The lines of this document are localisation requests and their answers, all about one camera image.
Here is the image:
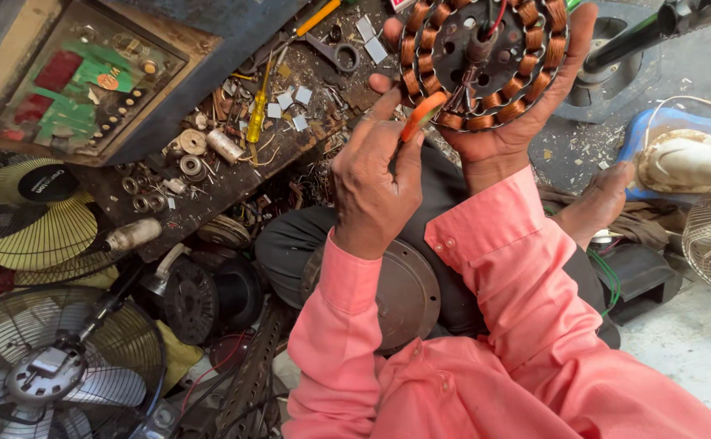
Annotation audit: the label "black dome motor cover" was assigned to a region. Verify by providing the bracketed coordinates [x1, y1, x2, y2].
[214, 256, 266, 331]

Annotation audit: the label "person's pink shirt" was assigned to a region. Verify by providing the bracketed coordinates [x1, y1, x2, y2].
[282, 166, 711, 439]

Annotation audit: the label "red wire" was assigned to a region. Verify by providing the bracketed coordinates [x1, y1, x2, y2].
[180, 331, 248, 417]

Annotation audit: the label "white fan motor housing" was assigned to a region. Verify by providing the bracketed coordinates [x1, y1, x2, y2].
[636, 128, 711, 196]

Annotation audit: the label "scattered white paper pieces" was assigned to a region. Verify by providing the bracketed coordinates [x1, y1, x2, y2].
[266, 15, 390, 134]

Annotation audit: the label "person's right hand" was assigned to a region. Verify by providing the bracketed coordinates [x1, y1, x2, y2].
[369, 3, 600, 196]

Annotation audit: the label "blue plastic stool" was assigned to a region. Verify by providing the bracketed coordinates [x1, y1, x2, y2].
[617, 107, 711, 203]

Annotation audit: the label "white fan motor neck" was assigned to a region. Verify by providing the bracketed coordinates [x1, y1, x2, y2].
[100, 217, 164, 254]

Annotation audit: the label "grey metal motor cover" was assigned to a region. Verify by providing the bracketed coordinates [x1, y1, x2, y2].
[301, 238, 442, 356]

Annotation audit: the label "green wire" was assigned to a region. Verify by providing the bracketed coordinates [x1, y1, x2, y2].
[586, 246, 622, 318]

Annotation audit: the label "white cable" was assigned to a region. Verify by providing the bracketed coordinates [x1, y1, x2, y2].
[641, 95, 711, 153]

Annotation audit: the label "orange tool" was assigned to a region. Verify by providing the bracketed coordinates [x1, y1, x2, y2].
[400, 91, 448, 144]

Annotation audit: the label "perforated metal angle bar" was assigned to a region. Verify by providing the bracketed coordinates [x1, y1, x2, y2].
[214, 302, 297, 439]

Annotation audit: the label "person's bare foot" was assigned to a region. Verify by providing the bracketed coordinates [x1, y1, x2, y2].
[554, 161, 637, 248]

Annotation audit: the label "white cylinder capacitor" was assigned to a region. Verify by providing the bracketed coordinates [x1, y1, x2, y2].
[205, 128, 245, 165]

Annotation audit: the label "wooden electrical test board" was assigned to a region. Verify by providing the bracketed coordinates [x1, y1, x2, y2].
[0, 0, 225, 167]

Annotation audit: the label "round tan metal disc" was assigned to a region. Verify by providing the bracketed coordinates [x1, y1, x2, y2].
[196, 214, 253, 251]

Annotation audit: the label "yellow transparent handle screwdriver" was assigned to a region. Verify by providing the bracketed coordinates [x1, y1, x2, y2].
[246, 58, 275, 167]

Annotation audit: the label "black fan stand base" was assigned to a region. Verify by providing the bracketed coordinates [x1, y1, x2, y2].
[552, 0, 711, 124]

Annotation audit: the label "person's black trousers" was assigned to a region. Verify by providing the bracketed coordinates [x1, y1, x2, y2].
[255, 141, 622, 351]

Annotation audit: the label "yellow fan guard black hub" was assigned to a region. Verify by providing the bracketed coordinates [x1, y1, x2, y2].
[0, 151, 121, 289]

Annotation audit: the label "grey metal scissors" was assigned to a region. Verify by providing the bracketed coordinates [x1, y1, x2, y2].
[302, 32, 362, 75]

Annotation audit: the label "copper wound fan stator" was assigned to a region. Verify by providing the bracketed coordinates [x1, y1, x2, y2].
[399, 0, 571, 132]

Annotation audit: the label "orange handle screwdriver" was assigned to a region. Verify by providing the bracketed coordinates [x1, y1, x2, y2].
[270, 0, 344, 52]

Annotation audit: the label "person's left hand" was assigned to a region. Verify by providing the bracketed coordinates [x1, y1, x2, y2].
[331, 88, 425, 261]

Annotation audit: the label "brown cloth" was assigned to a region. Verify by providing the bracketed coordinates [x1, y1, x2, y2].
[539, 185, 689, 252]

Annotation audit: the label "grey fan with metal blades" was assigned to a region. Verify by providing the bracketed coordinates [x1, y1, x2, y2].
[0, 285, 170, 439]

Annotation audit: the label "group of steel bearings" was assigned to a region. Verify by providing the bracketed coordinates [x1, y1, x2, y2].
[118, 154, 208, 215]

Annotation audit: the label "black round motor stator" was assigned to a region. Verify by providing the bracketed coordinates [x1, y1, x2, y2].
[161, 262, 220, 346]

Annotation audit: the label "yellow cloth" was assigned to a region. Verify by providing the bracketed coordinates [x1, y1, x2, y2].
[153, 319, 205, 398]

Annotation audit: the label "black plastic box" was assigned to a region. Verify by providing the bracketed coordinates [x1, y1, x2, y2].
[592, 243, 684, 326]

